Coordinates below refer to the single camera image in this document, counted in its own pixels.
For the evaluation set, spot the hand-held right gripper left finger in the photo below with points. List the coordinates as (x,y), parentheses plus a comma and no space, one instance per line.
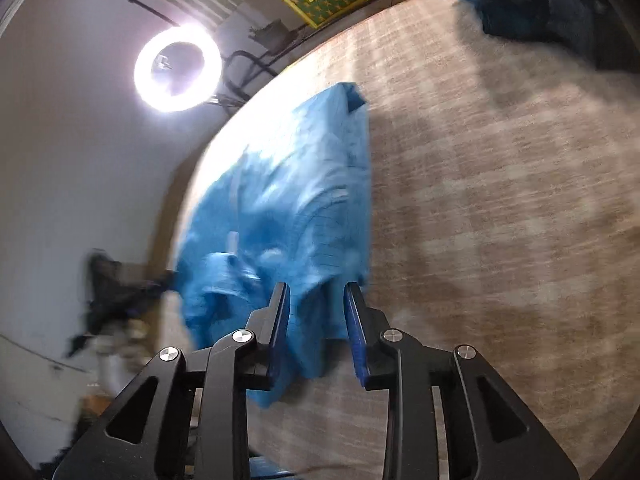
(280,330)

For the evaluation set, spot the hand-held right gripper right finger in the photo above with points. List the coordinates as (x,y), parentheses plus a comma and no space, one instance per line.
(356,340)

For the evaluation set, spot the light blue jacket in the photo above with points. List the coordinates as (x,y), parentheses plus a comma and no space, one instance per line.
(280,200)

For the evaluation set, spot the dark blue clothes pile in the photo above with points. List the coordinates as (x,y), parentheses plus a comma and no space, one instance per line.
(525,0)

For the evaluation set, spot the person's left hand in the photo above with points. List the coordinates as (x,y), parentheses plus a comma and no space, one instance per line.
(117,355)

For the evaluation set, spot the beige checkered tablecloth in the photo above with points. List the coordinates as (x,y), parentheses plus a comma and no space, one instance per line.
(500,210)

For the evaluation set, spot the small dark pot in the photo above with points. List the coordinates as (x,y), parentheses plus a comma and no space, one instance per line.
(270,34)

